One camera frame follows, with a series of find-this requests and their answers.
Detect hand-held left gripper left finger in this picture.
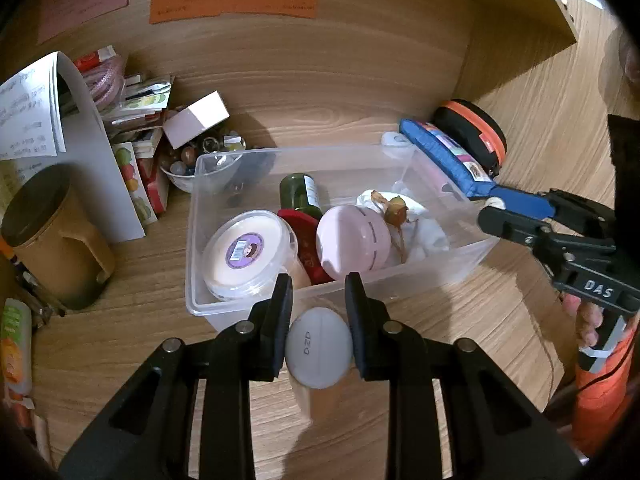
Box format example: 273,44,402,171
59,272,294,480

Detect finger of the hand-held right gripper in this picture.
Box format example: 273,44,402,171
477,199,551,252
487,182,556,221

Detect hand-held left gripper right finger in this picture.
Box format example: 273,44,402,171
345,272,583,480

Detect white oval case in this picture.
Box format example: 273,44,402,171
285,307,353,389

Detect clear plastic storage bin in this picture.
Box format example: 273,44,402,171
185,142,501,332

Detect white drawstring pouch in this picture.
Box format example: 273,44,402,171
356,189,451,263

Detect cream jar with red lid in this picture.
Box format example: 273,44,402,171
202,209,333,302

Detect pink round container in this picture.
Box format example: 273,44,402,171
315,204,392,281

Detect dark green bottle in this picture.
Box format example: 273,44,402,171
279,172,323,218

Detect wooden desktop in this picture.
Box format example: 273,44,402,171
20,60,640,480

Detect person's right hand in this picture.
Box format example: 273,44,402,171
562,292,606,349

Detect black and orange round case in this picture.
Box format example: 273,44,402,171
432,100,507,178

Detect blue zip pouch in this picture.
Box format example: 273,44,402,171
399,119,496,197

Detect small white round container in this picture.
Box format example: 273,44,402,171
381,131,415,153

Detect glass bowl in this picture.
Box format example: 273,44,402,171
160,132,247,195

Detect red fruit print box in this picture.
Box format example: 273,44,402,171
135,127,171,213

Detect white fruit print box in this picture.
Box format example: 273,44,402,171
111,141,158,223

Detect brown mug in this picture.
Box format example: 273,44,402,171
0,164,117,311

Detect white paper stand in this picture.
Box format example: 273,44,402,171
55,52,147,243

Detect green and orange tube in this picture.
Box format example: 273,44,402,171
0,299,33,401

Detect pile of small packets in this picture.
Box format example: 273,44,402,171
102,74,176,133

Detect handwritten paper sheets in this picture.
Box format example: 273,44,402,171
0,52,67,161

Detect pink sticky note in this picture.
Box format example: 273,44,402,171
37,0,133,45

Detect pink coiled cord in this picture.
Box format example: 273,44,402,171
82,55,127,108

